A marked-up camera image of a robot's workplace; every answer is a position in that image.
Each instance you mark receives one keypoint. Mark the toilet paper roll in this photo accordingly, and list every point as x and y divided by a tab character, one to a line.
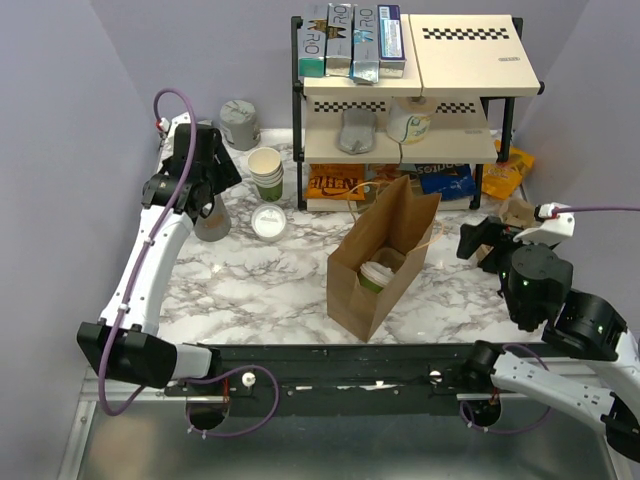
410	118

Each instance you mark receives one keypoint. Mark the green paper coffee cup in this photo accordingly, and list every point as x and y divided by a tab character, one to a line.
368	285

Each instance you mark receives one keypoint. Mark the grey stirrer holder cup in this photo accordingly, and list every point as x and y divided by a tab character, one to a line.
215	225

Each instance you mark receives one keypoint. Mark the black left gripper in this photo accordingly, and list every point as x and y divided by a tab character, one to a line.
228	175

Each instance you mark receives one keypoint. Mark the blue doritos bag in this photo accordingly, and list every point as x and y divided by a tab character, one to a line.
451	181

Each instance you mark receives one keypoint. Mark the brown snack bag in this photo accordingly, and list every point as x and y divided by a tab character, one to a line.
381	174

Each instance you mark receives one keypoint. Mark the orange kettle chips bag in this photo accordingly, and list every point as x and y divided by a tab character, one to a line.
336	182

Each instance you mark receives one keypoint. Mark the blue silver toothpaste box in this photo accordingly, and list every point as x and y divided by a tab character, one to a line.
365	52

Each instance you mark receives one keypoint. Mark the stack of green paper cups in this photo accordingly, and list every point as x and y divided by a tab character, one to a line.
267	172

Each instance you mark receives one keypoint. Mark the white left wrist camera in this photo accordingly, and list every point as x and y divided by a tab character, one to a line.
166	129

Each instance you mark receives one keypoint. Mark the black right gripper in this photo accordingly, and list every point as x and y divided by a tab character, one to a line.
490	230

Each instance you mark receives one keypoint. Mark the stack of white lids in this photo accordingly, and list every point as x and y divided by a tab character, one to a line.
269	222

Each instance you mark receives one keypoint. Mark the aluminium frame rail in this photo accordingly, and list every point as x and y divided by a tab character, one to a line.
87	407

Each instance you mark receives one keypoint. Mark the teal toothpaste box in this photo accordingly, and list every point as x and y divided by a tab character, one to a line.
312	41

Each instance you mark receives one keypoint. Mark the black and cream shelf rack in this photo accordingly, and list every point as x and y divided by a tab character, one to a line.
474	65

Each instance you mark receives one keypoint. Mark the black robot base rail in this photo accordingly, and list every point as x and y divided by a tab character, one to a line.
305	380

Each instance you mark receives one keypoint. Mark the brown paper bag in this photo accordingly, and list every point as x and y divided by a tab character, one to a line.
397	218

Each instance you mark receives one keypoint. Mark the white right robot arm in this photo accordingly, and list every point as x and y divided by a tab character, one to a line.
536	286

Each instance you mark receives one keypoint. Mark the stack of pulp cup carriers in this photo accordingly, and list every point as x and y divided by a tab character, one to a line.
517	213

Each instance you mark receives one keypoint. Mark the grey wrapped paper roll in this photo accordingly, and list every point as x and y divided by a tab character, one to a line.
239	124

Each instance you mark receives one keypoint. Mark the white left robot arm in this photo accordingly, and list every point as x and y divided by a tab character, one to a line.
150	270

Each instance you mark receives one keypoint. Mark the yellow snack bag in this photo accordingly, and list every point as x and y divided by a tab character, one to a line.
501	179

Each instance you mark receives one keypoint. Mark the grey scrubber sponge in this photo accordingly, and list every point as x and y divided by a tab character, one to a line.
357	133

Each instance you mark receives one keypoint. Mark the brown pulp cup carrier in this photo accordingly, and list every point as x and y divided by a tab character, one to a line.
389	258

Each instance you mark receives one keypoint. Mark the purple white toothpaste box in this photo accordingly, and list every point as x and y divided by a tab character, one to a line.
391	42

